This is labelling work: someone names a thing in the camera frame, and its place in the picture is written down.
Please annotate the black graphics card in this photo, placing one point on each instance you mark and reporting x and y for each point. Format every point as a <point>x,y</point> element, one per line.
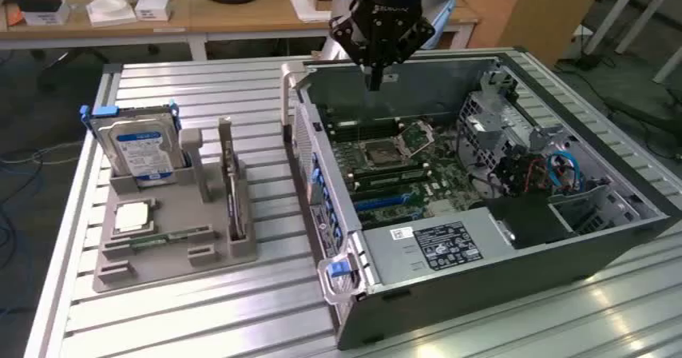
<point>229,182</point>

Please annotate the white paper stack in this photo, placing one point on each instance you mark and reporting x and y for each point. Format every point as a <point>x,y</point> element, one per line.
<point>308,8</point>

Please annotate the wooden desk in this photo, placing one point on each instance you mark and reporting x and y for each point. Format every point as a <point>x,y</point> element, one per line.
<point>239,18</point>

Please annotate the wooden cabinet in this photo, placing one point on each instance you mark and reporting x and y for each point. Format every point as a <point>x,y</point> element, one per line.
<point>532,14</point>

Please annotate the metal socket cover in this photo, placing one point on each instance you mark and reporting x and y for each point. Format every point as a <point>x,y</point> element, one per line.
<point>416,138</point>

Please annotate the tall metal disk bay cage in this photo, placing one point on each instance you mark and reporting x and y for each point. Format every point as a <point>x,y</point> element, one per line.
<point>479,134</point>

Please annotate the CPU socket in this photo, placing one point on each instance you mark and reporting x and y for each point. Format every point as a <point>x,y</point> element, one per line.
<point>380,152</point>

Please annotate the green motherboard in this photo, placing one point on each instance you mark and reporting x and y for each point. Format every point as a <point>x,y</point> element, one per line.
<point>447,174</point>

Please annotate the black installed RAM stick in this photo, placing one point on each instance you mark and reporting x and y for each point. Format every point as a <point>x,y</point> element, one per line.
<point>388,177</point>

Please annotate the small white labelled box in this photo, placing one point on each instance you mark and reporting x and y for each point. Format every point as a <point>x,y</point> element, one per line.
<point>153,9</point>

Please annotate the white round holder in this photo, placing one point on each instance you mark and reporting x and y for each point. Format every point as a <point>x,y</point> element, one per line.
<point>111,9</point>

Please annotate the silver hard disk blue label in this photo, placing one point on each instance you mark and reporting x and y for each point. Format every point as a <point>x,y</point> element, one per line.
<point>139,150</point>

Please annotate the blue disk caddy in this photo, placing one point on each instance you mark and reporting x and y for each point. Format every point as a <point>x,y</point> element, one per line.
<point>104,111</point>

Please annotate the black plastic cover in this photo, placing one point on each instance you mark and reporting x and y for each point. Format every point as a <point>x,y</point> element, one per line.
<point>527,222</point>

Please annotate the low metal disk bay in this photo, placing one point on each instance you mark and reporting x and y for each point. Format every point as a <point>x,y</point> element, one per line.
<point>586,210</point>

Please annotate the grey power supply unit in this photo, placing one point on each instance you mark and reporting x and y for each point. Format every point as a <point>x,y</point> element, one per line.
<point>394,258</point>

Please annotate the white box black top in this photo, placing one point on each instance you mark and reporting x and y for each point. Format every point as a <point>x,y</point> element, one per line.
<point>45,12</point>

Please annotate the blue case latch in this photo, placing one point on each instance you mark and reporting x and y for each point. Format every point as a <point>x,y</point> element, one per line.
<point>336,271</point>

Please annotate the silver CPU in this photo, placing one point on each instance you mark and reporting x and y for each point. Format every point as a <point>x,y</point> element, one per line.
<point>132,217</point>

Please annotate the green RAM stick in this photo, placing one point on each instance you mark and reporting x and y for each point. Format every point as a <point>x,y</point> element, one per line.
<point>160,239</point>

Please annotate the grey parts rack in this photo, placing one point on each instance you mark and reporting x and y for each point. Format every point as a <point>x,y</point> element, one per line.
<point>175,262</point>

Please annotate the black open PC case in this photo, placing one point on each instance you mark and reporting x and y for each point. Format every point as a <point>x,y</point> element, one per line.
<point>479,294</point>

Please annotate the white table frame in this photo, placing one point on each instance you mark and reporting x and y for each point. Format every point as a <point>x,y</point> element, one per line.
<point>610,14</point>

